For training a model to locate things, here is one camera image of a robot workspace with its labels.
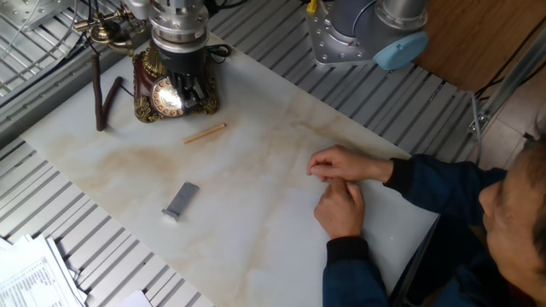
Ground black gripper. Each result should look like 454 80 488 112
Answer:
164 44 210 113

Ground antique red gold telephone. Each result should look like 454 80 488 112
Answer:
131 44 221 124

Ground person's left forearm blue sleeve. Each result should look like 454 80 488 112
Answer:
322 236 389 307

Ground person's right hand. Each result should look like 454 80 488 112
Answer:
305 144 394 184

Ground person's left hand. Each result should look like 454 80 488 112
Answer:
313 177 366 240

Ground glossy marble board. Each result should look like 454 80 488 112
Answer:
19 33 440 307

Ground silver perforated mounting plate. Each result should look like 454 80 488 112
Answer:
0 0 74 33

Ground plain white paper sheets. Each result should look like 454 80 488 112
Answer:
105 289 154 307

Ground printed paper stack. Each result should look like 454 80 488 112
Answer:
0 233 90 307

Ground person's body dark blue clothes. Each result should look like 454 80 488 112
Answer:
387 212 546 307

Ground black phone line cable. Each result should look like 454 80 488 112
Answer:
206 43 234 65

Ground brown coiled handset cord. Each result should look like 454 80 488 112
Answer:
90 53 125 132

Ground black cable pair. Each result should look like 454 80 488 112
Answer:
0 33 90 107

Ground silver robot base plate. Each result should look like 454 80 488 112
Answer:
305 0 385 68

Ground aluminium profile post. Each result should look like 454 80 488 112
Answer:
467 27 546 138

